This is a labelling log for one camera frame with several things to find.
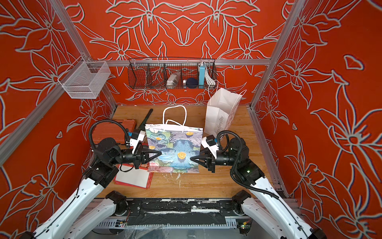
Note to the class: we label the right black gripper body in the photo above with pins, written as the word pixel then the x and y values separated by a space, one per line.
pixel 225 159

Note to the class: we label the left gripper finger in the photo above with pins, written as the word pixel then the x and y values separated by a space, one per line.
pixel 150 153
pixel 147 158

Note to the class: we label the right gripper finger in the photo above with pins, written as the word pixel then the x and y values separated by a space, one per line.
pixel 204 162
pixel 203 156

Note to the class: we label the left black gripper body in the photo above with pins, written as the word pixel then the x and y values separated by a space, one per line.
pixel 137 159

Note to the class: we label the red RICH paper bag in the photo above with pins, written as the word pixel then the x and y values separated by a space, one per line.
pixel 129 176

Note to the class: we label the floral patterned paper bag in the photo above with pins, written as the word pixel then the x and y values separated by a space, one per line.
pixel 177 142

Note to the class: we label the white paper bag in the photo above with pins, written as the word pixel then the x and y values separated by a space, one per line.
pixel 221 110

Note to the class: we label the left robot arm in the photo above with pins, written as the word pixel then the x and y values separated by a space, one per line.
pixel 66 222

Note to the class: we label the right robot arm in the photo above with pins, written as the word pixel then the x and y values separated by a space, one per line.
pixel 259 200

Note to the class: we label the dark green scraper tool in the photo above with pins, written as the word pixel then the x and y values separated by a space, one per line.
pixel 143 123

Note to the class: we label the orange plastic tool case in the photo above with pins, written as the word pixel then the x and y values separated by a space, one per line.
pixel 108 129

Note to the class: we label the dark blue round object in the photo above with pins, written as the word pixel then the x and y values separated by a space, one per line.
pixel 192 83

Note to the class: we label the silver pouch in basket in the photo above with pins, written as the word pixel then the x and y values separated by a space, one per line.
pixel 173 80

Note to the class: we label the light blue box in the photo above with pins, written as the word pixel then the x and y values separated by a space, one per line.
pixel 202 72

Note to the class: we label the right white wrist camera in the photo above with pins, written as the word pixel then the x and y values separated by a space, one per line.
pixel 210 143

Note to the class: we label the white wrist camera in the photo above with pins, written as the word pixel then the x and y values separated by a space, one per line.
pixel 136 137
pixel 210 143

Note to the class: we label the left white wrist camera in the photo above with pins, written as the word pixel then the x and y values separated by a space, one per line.
pixel 136 137

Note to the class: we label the black wire wall basket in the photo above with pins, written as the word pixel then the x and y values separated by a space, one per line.
pixel 149 74

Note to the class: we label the white wire mesh basket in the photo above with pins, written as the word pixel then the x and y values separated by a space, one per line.
pixel 84 79

